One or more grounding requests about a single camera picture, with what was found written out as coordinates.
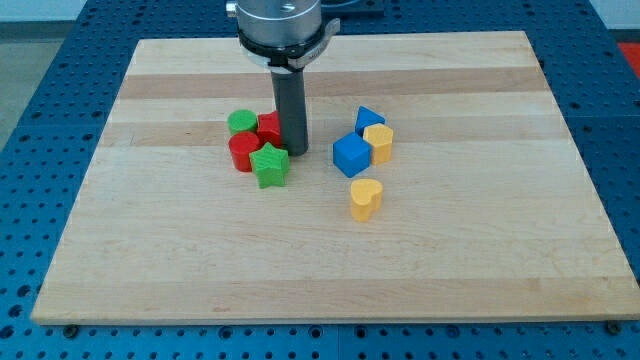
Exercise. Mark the red angular block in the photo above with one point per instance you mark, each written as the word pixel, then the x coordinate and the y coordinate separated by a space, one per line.
pixel 268 129

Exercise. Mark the light wooden board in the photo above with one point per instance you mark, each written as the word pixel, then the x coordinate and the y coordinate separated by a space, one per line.
pixel 488 212

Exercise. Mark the green star block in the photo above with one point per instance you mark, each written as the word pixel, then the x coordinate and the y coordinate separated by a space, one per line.
pixel 270 166

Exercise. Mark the blue triangular block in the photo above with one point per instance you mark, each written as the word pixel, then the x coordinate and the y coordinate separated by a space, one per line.
pixel 366 117

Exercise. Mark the red cylinder block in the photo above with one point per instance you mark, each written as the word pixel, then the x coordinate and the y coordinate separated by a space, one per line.
pixel 241 145

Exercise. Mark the black screw front left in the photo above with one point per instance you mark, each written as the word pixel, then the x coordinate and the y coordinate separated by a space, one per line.
pixel 70 331

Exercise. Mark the green cylinder block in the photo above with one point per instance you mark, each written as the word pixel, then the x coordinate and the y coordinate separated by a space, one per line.
pixel 242 120

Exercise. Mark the black screw front right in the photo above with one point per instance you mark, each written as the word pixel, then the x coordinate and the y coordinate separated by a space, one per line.
pixel 613 327

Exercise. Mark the yellow heart block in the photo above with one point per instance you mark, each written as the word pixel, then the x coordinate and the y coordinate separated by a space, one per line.
pixel 365 198

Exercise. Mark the black screw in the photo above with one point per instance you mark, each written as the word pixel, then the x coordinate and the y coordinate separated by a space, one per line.
pixel 613 327
pixel 70 331

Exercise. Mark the blue cube block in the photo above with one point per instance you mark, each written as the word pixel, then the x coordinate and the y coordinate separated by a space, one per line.
pixel 351 154

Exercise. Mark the yellow hexagon block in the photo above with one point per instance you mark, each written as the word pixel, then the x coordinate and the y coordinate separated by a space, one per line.
pixel 380 138

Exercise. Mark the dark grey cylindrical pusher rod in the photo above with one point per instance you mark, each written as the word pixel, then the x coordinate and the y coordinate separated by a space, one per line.
pixel 289 96

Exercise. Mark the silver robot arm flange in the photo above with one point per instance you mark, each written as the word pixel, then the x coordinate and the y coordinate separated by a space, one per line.
pixel 282 36

